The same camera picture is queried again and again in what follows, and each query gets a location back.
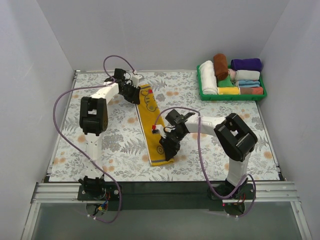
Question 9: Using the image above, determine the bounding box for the blue yellow cloth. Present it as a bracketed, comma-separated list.
[136, 84, 174, 167]

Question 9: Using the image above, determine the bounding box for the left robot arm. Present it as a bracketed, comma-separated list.
[79, 68, 143, 200]

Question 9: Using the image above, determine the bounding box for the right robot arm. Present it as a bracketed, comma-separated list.
[151, 107, 258, 200]

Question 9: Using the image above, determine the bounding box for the green plastic tray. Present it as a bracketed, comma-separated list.
[196, 65, 268, 101]

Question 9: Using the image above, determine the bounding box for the floral patterned table mat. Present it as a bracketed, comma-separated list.
[49, 71, 279, 185]

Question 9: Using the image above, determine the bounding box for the yellow rolled towel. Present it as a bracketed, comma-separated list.
[217, 87, 240, 95]

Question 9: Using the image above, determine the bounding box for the white rolled towel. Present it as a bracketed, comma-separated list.
[199, 60, 218, 95]

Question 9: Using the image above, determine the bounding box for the green rolled towel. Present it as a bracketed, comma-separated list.
[217, 75, 235, 88]

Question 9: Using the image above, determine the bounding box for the light blue rolled towel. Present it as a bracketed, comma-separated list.
[236, 80, 261, 88]

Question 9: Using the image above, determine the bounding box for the pink rolled towel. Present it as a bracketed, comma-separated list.
[228, 68, 237, 82]

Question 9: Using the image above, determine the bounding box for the grey rolled towel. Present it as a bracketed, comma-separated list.
[235, 69, 261, 81]

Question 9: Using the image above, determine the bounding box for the red brown rolled towel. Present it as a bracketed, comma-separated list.
[239, 86, 264, 95]

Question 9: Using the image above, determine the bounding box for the purple rolled towel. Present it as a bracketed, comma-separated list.
[230, 58, 263, 72]

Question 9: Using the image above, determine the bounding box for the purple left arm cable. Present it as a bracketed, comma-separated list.
[52, 54, 137, 224]

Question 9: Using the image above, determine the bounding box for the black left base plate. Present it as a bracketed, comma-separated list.
[76, 184, 120, 201]

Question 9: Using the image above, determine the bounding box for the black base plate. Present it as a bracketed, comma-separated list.
[76, 184, 120, 201]
[206, 180, 257, 201]

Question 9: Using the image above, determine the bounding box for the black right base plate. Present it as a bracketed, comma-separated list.
[206, 180, 257, 201]

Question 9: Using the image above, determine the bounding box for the aluminium frame rail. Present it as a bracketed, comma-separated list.
[22, 181, 312, 240]

